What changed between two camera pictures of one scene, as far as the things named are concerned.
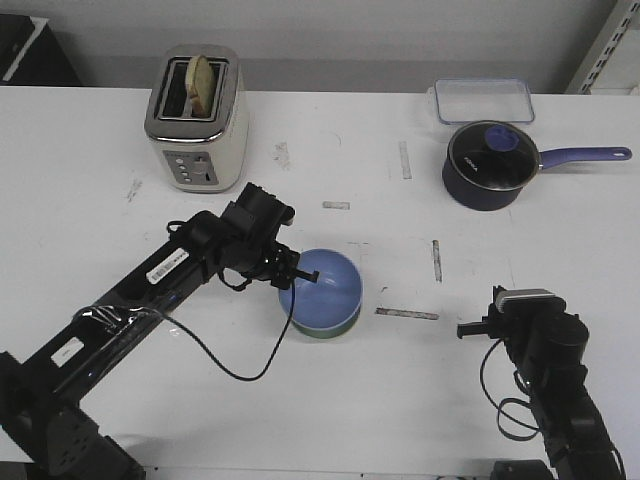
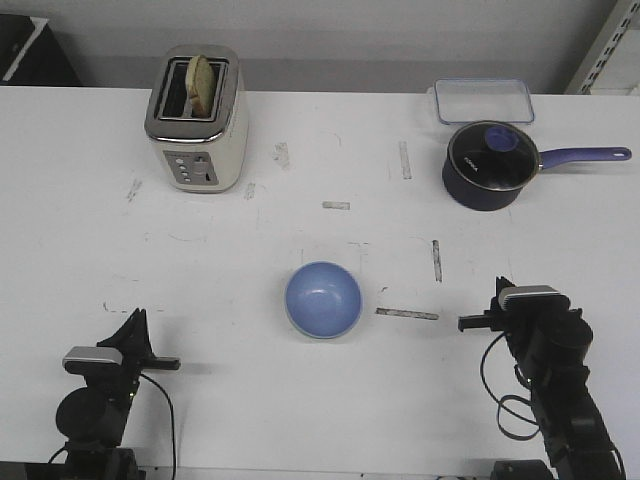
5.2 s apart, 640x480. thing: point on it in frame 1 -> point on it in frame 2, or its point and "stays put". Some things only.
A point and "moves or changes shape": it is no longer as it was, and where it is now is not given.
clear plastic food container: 474,101 stays put
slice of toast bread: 200,86 stays put
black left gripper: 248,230 -> 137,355
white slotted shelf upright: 610,48 stays put
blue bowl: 330,301 moves or changes shape
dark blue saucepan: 469,195 stays put
